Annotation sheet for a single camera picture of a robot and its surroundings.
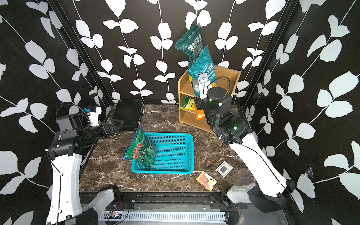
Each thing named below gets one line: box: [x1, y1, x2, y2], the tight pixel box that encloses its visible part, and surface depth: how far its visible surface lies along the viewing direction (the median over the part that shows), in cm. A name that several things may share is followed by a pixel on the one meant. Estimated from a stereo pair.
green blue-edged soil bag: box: [123, 124, 157, 169], surface depth 78 cm
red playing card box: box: [195, 171, 218, 192], surface depth 81 cm
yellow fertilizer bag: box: [180, 96, 196, 112], surface depth 97 cm
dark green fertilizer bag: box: [173, 23, 204, 68], surface depth 72 cm
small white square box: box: [215, 160, 234, 178], surface depth 86 cm
